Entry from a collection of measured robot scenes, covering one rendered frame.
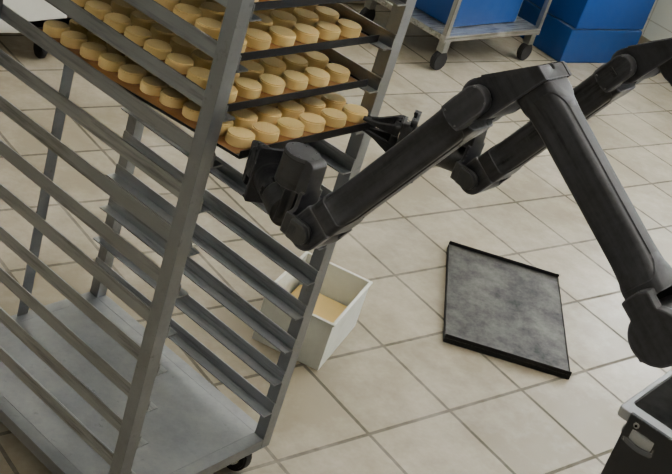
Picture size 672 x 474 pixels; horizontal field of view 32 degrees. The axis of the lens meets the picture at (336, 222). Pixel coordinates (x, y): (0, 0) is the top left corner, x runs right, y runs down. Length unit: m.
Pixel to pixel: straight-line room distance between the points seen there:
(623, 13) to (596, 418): 3.48
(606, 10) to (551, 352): 3.12
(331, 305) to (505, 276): 0.81
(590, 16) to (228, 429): 4.15
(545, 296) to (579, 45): 2.70
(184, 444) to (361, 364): 0.83
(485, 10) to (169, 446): 3.71
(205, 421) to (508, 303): 1.44
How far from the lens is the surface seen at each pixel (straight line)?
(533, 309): 3.87
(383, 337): 3.46
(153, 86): 2.12
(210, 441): 2.66
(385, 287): 3.70
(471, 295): 3.80
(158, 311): 2.12
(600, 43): 6.58
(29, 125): 2.36
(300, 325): 2.52
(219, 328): 2.69
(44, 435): 2.58
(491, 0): 5.88
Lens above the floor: 1.84
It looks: 28 degrees down
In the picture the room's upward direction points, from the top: 18 degrees clockwise
